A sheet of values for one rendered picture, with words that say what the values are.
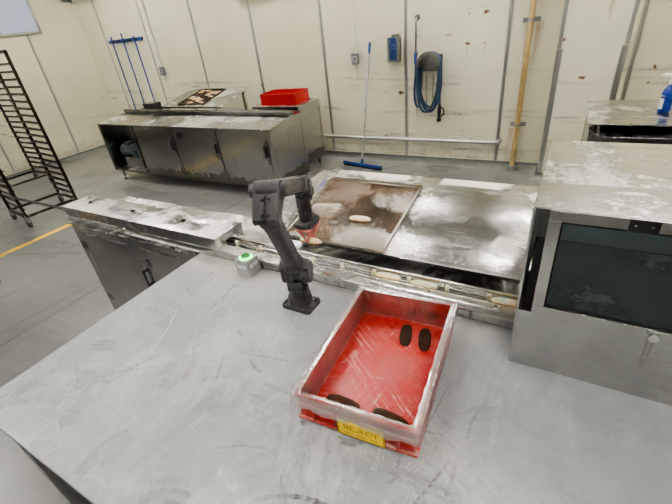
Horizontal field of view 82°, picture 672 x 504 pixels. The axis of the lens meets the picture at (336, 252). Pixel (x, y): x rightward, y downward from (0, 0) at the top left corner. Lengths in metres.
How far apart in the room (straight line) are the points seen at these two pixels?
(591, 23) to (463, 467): 4.04
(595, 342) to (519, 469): 0.36
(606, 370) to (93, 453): 1.32
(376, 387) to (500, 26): 4.24
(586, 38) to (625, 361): 3.65
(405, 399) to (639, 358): 0.57
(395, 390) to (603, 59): 3.90
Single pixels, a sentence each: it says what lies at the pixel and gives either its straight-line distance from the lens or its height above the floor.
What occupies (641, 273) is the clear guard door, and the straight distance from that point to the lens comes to 1.06.
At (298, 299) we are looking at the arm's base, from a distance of 1.40.
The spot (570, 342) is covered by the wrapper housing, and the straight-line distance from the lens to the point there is 1.18.
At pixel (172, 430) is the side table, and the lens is 1.22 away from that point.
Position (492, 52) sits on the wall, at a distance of 4.91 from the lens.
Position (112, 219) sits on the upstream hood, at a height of 0.91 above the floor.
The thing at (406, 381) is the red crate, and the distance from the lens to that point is 1.16.
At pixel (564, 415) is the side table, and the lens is 1.18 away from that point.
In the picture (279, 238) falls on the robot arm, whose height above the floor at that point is 1.17.
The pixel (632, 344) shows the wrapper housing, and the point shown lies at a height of 0.98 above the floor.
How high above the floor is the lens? 1.71
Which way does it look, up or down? 31 degrees down
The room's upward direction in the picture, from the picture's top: 7 degrees counter-clockwise
